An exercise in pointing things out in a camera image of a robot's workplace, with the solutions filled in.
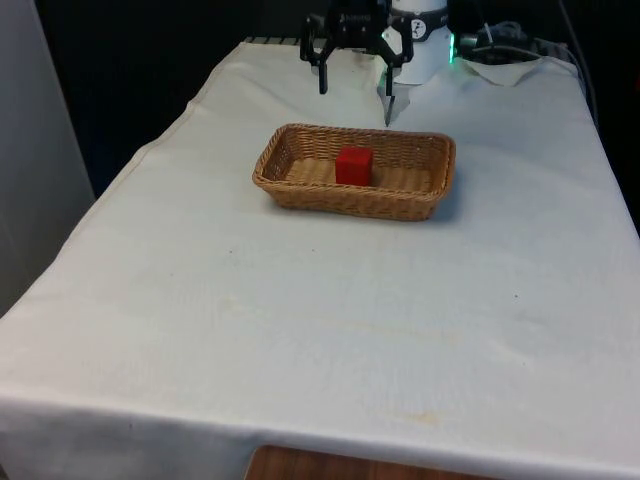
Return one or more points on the wicker basket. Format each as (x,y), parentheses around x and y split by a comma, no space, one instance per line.
(310,195)

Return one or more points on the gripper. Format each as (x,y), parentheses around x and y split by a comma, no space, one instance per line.
(357,27)

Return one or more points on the red cube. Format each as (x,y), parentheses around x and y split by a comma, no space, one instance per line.
(354,167)

